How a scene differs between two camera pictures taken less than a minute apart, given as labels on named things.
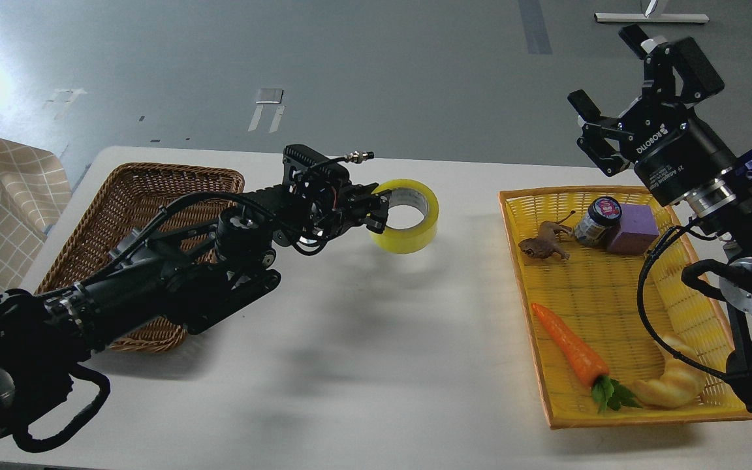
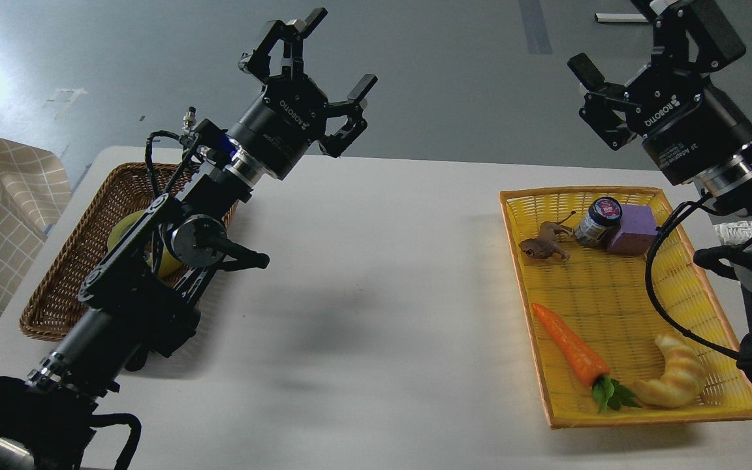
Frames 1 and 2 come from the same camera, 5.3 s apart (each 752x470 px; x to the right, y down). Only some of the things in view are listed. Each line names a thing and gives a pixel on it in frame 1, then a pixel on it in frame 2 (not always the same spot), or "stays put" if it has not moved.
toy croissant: x=680 y=382 stays put
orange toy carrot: x=591 y=371 stays put
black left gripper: x=324 y=215 → x=292 y=110
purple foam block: x=638 y=230 stays put
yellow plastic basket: x=577 y=254 stays put
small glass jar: x=600 y=224 stays put
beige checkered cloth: x=9 y=194 stays put
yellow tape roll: x=412 y=192 → x=165 y=267
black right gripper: x=675 y=156 → x=688 y=132
